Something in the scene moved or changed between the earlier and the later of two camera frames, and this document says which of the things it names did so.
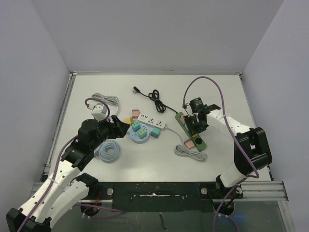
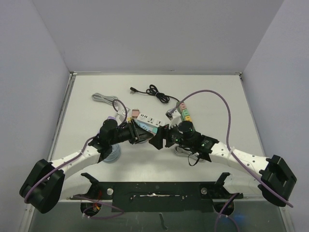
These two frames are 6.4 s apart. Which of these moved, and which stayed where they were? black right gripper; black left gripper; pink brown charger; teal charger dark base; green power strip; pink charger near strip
Moved: pink brown charger; black left gripper; black right gripper; green power strip
Stayed: pink charger near strip; teal charger dark base
